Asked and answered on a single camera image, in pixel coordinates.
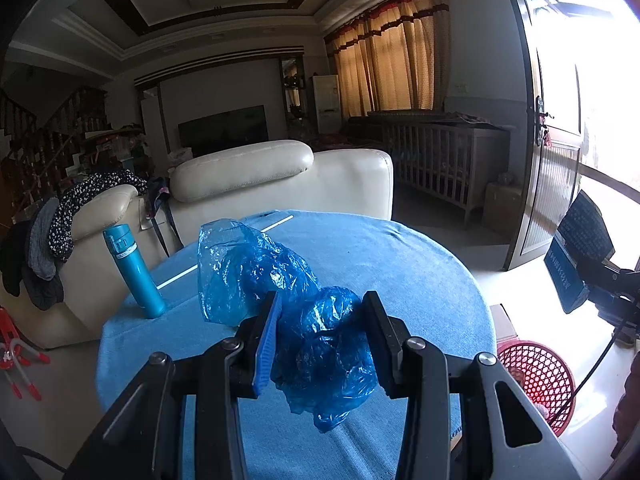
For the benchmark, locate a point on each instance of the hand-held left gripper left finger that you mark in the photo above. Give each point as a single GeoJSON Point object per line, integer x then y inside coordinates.
{"type": "Point", "coordinates": [267, 345]}

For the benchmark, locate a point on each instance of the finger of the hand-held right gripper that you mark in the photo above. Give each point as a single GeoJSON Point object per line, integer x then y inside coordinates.
{"type": "Point", "coordinates": [602, 272]}

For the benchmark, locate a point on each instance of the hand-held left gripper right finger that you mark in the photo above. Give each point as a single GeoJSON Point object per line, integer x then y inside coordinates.
{"type": "Point", "coordinates": [377, 340]}

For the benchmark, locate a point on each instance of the black blue device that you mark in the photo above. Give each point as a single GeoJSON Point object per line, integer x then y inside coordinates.
{"type": "Point", "coordinates": [575, 245]}

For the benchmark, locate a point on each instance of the blue plastic bag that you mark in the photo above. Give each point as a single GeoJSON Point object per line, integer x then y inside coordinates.
{"type": "Point", "coordinates": [320, 340]}

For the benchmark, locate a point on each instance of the red plastic basket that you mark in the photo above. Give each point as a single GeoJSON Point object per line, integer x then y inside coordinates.
{"type": "Point", "coordinates": [545, 365]}

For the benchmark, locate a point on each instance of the blue tablecloth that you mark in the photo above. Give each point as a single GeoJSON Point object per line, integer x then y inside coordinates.
{"type": "Point", "coordinates": [400, 270]}

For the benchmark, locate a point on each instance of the wooden glass door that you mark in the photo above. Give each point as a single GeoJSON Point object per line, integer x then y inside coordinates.
{"type": "Point", "coordinates": [550, 185]}

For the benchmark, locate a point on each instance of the pale flat cardboard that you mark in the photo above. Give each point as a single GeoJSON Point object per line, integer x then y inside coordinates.
{"type": "Point", "coordinates": [505, 325]}

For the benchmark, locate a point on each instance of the thin white rod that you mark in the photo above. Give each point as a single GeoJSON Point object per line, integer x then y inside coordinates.
{"type": "Point", "coordinates": [175, 277]}

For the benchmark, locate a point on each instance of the brown cardboard box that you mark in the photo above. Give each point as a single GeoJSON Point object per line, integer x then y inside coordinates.
{"type": "Point", "coordinates": [502, 207]}

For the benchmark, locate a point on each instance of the round wooden table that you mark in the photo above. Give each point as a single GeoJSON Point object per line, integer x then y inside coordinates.
{"type": "Point", "coordinates": [456, 442]}

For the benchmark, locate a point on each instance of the teal thermos bottle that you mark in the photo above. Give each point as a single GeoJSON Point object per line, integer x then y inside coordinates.
{"type": "Point", "coordinates": [135, 275]}

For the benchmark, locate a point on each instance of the cream leather sofa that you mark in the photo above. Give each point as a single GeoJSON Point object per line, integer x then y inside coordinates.
{"type": "Point", "coordinates": [275, 180]}

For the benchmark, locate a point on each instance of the wooden crib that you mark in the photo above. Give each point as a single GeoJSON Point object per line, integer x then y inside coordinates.
{"type": "Point", "coordinates": [440, 160]}

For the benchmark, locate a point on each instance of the flat screen television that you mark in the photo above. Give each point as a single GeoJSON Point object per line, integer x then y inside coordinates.
{"type": "Point", "coordinates": [222, 130]}

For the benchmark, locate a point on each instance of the floral dark garment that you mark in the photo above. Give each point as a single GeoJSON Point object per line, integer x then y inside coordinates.
{"type": "Point", "coordinates": [80, 200]}

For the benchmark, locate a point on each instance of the white standing air conditioner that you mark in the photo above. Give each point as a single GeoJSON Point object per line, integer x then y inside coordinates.
{"type": "Point", "coordinates": [326, 102]}

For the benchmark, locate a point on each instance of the white tall cabinet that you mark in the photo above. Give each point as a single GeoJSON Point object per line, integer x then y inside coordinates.
{"type": "Point", "coordinates": [152, 130]}

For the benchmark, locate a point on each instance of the grey garment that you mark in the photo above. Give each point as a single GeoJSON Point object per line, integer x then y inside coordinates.
{"type": "Point", "coordinates": [42, 245]}

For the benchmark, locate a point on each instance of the red white tripod stand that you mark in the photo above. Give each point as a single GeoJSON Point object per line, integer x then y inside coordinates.
{"type": "Point", "coordinates": [15, 355]}

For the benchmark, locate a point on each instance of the dark wooden display shelf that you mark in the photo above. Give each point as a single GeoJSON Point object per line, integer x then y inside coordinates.
{"type": "Point", "coordinates": [292, 90]}

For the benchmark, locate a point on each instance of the black garment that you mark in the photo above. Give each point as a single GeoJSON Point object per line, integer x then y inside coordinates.
{"type": "Point", "coordinates": [15, 260]}

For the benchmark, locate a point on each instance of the orange curtains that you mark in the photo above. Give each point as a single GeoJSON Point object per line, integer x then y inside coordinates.
{"type": "Point", "coordinates": [395, 55]}

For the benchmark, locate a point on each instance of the wooden staircase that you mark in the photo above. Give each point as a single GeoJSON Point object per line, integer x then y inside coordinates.
{"type": "Point", "coordinates": [45, 140]}

